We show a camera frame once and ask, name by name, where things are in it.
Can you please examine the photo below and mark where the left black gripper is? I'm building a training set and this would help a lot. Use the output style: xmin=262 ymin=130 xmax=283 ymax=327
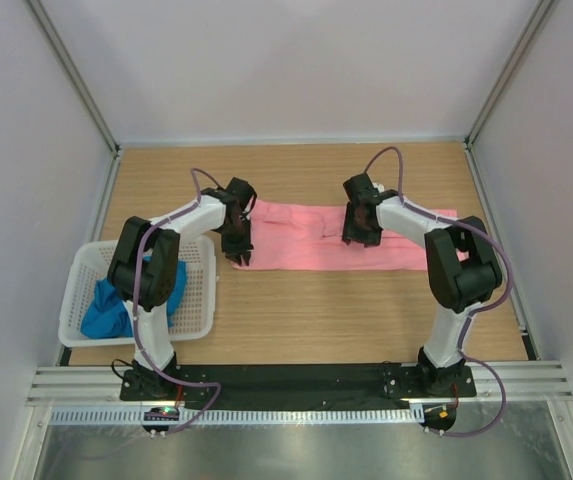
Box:
xmin=219 ymin=216 xmax=254 ymax=265

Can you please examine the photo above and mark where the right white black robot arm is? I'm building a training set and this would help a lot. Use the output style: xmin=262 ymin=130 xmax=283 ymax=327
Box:
xmin=342 ymin=173 xmax=503 ymax=396

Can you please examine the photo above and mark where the left aluminium frame post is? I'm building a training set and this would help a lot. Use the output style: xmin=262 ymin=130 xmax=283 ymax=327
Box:
xmin=25 ymin=0 xmax=121 ymax=157

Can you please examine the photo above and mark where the blue t shirt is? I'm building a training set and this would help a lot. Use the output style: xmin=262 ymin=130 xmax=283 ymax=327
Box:
xmin=80 ymin=260 xmax=187 ymax=340

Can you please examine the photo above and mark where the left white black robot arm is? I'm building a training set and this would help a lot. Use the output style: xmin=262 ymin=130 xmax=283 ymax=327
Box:
xmin=107 ymin=177 xmax=257 ymax=400

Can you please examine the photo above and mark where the white slotted cable duct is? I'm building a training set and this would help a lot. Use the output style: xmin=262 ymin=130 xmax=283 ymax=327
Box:
xmin=50 ymin=405 xmax=424 ymax=427

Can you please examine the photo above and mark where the white perforated plastic basket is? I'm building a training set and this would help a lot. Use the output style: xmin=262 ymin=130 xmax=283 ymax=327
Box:
xmin=58 ymin=235 xmax=216 ymax=348

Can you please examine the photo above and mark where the aluminium frame post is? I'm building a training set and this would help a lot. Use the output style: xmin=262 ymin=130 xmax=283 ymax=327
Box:
xmin=25 ymin=0 xmax=121 ymax=157
xmin=464 ymin=0 xmax=562 ymax=149

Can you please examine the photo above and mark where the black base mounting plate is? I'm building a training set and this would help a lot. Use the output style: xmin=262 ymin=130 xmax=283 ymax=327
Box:
xmin=119 ymin=361 xmax=477 ymax=412

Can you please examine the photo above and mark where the aluminium front rail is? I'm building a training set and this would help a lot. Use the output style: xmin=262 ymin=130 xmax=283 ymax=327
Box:
xmin=25 ymin=361 xmax=573 ymax=406

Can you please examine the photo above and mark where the right aluminium frame post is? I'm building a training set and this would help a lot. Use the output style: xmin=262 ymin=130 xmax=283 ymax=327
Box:
xmin=464 ymin=0 xmax=562 ymax=149

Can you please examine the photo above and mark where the pink t shirt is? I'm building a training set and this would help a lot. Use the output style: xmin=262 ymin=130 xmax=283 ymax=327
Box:
xmin=230 ymin=198 xmax=467 ymax=272

